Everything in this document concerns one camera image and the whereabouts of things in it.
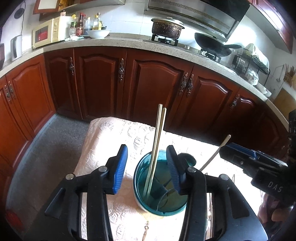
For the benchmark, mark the wooden cutting board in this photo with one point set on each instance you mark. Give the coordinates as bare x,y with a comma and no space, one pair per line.
285,103

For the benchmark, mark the speckled cooking pot with lid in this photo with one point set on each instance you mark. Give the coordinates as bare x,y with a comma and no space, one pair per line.
167,27

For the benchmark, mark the black wok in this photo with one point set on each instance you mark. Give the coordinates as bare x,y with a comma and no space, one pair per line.
213,46

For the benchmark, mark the white bowl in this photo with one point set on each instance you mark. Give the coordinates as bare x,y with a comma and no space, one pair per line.
98,34

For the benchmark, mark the floral bowl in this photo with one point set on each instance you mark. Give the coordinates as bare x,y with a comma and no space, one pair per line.
252,77

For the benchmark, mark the silver kettle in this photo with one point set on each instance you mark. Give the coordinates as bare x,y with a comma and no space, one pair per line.
16,47

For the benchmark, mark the right gloved hand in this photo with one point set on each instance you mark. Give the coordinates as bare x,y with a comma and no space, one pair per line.
273,212

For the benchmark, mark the red sauce bottle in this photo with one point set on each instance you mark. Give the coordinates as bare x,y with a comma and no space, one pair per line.
80,25

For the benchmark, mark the floral white utensil holder cup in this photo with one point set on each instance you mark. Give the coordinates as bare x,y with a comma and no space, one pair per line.
164,199

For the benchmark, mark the upper wall cabinet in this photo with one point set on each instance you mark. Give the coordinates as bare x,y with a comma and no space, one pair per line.
49,9

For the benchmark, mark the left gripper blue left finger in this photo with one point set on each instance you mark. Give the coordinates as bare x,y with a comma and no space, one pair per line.
115,170

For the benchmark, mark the range hood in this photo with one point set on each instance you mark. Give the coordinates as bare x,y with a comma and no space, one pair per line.
216,18

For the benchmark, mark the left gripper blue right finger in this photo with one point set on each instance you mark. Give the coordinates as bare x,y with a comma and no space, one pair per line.
178,168

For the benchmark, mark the bamboo chopstick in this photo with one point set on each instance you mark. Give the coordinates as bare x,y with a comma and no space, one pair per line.
163,117
216,152
159,114

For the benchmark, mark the gas stove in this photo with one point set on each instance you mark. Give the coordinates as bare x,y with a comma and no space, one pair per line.
175,43

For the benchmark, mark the metal spoon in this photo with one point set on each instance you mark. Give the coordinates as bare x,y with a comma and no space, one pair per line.
191,161

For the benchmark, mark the yellow oil bottle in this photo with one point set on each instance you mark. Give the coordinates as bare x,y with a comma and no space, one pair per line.
97,24

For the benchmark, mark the black dish rack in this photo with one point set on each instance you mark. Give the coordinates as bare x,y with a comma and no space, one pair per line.
250,58

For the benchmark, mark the cream microwave oven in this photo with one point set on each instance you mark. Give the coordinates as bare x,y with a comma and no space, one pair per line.
51,31

